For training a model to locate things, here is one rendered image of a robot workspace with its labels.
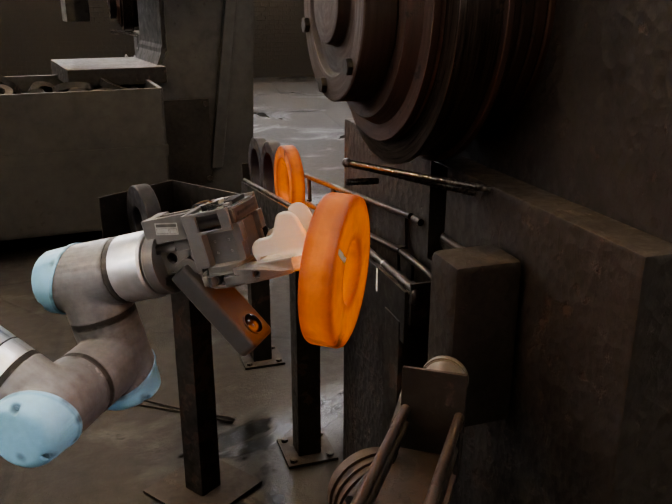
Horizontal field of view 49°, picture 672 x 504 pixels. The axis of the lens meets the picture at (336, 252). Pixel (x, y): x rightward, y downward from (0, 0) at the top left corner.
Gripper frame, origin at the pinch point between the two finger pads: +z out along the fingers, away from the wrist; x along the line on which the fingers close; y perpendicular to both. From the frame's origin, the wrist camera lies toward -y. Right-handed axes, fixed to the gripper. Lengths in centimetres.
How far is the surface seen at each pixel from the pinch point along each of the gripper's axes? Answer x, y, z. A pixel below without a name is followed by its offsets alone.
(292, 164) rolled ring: 98, -3, -43
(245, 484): 71, -72, -66
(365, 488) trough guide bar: -11.6, -19.5, 1.4
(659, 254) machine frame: 11.1, -8.9, 29.9
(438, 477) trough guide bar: -7.4, -21.4, 7.1
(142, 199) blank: 61, 1, -62
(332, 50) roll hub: 41.0, 19.6, -8.2
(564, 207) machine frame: 26.5, -6.2, 20.8
